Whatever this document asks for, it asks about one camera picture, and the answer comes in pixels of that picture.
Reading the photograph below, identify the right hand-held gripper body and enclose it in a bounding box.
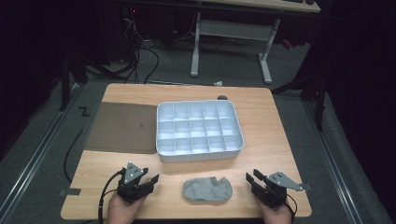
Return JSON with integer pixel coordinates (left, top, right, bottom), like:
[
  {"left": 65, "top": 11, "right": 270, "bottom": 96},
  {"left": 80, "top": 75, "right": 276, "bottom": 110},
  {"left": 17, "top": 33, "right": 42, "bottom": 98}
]
[{"left": 251, "top": 171, "right": 304, "bottom": 209}]

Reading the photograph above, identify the bundle of floor cables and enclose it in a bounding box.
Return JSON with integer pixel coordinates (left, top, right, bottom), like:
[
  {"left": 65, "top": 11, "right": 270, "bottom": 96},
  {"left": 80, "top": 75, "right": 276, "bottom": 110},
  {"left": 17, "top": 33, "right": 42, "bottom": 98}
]
[{"left": 120, "top": 7, "right": 161, "bottom": 85}]

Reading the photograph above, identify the black floor cable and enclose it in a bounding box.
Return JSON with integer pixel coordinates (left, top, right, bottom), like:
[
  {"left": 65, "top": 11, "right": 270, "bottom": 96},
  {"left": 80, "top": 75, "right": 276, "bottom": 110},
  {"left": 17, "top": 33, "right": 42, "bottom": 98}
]
[{"left": 63, "top": 128, "right": 87, "bottom": 185}]

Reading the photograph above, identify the person's right hand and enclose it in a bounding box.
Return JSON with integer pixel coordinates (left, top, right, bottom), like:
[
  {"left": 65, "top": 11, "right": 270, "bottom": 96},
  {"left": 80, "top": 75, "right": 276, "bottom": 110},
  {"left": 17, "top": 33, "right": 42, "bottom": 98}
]
[{"left": 255, "top": 195, "right": 293, "bottom": 224}]

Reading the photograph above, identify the white metal frame desk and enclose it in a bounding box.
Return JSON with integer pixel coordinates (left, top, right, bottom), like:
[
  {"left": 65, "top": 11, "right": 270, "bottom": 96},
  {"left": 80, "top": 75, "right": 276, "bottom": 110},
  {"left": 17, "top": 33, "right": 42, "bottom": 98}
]
[{"left": 190, "top": 0, "right": 322, "bottom": 85}]

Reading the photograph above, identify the white compartment storage box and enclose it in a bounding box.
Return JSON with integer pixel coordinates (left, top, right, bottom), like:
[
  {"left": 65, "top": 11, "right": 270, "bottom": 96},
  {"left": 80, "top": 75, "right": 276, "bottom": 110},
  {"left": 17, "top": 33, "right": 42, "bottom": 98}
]
[{"left": 155, "top": 99, "right": 246, "bottom": 163}]

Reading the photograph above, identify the brown translucent box lid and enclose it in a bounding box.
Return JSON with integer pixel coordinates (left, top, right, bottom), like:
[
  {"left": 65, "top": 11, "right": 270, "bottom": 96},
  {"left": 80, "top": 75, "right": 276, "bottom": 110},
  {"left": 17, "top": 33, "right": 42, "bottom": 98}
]
[{"left": 83, "top": 101, "right": 159, "bottom": 155}]

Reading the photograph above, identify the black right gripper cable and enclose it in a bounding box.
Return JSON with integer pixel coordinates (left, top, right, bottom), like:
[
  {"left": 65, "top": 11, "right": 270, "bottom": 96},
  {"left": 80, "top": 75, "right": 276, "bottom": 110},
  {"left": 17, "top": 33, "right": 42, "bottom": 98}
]
[{"left": 283, "top": 193, "right": 299, "bottom": 223}]

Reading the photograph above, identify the black metal stand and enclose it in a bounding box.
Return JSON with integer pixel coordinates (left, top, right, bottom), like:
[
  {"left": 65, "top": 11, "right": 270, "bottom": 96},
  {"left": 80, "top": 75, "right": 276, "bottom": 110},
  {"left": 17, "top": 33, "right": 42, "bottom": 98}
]
[
  {"left": 58, "top": 54, "right": 90, "bottom": 113},
  {"left": 270, "top": 69, "right": 329, "bottom": 133}
]

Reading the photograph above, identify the person's left hand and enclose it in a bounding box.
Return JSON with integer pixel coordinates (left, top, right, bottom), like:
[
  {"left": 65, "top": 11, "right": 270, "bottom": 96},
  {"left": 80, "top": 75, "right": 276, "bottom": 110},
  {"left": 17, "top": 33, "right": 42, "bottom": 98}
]
[{"left": 106, "top": 192, "right": 148, "bottom": 224}]

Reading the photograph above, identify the grey sock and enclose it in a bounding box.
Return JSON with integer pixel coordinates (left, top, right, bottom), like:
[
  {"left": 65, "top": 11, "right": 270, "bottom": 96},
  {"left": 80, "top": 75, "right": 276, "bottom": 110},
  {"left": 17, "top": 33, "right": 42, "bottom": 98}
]
[{"left": 181, "top": 175, "right": 233, "bottom": 203}]

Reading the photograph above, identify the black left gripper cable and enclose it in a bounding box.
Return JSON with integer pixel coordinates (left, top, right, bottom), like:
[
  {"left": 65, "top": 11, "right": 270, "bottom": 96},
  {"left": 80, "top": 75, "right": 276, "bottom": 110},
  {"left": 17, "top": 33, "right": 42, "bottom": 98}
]
[{"left": 97, "top": 170, "right": 126, "bottom": 224}]

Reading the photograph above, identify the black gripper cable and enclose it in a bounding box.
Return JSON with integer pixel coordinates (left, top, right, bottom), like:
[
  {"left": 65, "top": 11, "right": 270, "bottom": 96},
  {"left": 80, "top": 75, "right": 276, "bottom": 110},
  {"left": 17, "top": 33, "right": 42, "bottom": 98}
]
[
  {"left": 283, "top": 193, "right": 299, "bottom": 223},
  {"left": 97, "top": 170, "right": 126, "bottom": 224}
]

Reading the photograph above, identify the metal floor rail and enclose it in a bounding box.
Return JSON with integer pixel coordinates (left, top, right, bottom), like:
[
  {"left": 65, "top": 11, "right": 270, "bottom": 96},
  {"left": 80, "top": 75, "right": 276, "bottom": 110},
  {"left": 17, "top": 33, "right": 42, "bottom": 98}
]
[
  {"left": 302, "top": 98, "right": 364, "bottom": 224},
  {"left": 0, "top": 83, "right": 86, "bottom": 220}
]

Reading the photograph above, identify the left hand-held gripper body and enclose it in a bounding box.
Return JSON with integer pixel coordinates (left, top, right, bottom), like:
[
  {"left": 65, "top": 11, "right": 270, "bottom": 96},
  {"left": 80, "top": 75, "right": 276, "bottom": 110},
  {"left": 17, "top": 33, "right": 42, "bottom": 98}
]
[{"left": 116, "top": 161, "right": 155, "bottom": 205}]

